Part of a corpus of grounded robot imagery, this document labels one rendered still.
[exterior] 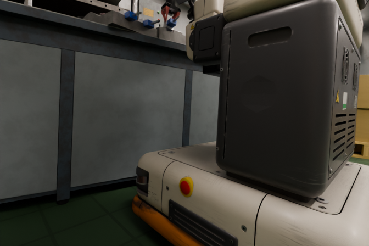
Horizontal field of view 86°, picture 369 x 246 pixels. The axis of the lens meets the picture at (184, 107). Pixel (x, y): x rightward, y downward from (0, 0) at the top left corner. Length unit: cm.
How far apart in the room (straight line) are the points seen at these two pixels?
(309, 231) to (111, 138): 85
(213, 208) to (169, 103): 74
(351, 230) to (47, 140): 98
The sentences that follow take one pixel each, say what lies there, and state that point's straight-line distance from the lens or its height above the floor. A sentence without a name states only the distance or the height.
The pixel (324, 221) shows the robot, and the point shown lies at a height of 28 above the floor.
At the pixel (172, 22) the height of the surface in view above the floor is 91.
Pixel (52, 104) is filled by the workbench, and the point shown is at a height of 44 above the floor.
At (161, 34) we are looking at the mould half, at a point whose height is 84.
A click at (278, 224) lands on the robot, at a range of 47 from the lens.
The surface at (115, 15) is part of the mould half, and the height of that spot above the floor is 84.
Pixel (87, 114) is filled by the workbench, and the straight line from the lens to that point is 101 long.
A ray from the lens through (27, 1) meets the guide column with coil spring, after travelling 190.
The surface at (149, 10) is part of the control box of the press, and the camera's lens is 224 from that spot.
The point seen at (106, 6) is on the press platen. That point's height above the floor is 126.
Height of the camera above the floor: 47
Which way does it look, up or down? 1 degrees down
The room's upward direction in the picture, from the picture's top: 3 degrees clockwise
